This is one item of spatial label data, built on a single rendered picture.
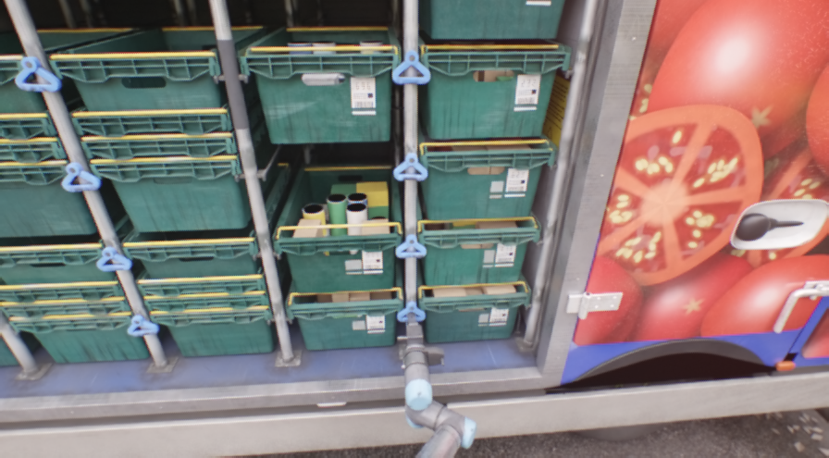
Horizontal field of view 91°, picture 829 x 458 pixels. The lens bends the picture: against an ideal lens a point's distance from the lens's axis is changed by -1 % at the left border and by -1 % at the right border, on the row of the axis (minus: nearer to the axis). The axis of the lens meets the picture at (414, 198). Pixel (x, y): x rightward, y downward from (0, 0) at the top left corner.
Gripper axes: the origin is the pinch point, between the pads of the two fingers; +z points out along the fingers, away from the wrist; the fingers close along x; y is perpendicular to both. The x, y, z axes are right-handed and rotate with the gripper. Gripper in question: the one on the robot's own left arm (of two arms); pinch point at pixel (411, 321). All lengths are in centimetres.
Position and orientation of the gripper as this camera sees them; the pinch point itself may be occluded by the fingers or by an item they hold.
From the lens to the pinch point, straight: 149.9
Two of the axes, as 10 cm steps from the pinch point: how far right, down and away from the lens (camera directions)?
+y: -10.0, 0.1, -0.9
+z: -0.8, -4.7, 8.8
